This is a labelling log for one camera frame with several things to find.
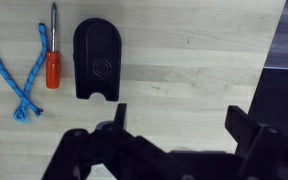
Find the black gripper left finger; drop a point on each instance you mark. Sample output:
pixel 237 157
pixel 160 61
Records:
pixel 117 146

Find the black plastic rounded cover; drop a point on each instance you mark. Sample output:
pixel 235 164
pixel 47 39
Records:
pixel 97 60

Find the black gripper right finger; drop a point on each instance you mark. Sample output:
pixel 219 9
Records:
pixel 254 140

